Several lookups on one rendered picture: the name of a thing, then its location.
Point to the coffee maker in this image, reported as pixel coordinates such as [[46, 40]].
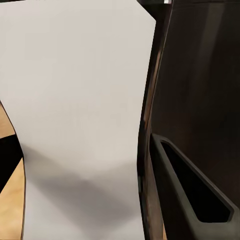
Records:
[[196, 103]]

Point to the countertop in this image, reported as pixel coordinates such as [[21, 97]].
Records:
[[12, 195]]

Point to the bottle of coffee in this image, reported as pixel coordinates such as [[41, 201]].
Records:
[[77, 83]]

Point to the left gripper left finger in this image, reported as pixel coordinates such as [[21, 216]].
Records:
[[10, 156]]

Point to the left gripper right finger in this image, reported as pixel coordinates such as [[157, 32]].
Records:
[[193, 208]]

